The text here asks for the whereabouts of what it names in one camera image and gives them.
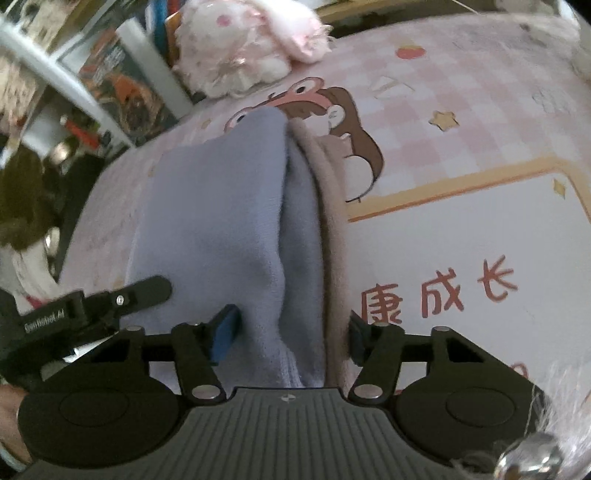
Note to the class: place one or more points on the dark green cloth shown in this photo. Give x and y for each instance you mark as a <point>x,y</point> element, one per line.
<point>21,203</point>

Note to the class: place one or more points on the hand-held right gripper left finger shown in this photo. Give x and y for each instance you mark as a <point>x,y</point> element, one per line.
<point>225,334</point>

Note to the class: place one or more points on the person's left forearm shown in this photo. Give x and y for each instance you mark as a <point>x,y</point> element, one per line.
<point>11,424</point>

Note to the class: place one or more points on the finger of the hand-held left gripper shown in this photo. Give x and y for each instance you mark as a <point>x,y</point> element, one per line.
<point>138,293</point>

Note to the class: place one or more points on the white shelf unit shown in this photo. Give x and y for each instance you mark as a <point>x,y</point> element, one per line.
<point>55,60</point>

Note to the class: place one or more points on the pink and white plush bunny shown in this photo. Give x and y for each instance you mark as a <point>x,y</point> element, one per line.
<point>240,41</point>

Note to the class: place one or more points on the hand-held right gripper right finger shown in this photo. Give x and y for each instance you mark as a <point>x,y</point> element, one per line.
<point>358,339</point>

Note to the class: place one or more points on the dark illustrated book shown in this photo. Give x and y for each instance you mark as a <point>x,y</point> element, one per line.
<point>129,92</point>

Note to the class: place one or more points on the purple and pink sweater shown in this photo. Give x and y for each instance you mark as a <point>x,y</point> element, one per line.
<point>221,207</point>

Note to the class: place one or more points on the pink cartoon desk mat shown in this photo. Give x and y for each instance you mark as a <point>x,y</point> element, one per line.
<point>461,152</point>

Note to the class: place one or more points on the fluffy white sleeve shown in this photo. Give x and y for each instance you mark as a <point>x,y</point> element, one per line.
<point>568,415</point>

